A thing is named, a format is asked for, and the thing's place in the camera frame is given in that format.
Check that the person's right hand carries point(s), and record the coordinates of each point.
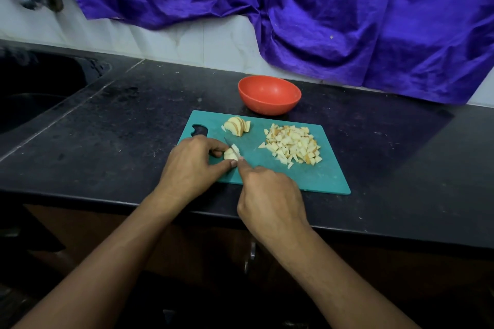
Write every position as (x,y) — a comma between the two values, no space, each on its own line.
(272,205)

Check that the person's left hand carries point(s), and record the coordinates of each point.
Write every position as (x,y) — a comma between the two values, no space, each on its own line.
(189,171)

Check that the pile of diced apple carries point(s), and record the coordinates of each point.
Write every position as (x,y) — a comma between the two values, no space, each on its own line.
(292,144)

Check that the teal plastic cutting board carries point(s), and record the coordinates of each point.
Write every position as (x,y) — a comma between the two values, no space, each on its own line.
(332,178)

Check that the orange bowl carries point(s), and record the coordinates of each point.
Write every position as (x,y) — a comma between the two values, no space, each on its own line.
(269,94)

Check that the person's left forearm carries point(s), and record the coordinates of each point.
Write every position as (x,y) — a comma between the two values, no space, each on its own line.
(92,278)

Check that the person's right forearm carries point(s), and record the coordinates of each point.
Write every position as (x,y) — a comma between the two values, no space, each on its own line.
(347,294)

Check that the dark kitchen sink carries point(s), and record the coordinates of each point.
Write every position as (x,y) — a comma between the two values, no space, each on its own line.
(38,86)

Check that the purple cloth curtain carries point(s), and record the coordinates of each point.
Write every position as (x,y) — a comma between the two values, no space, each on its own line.
(378,16)

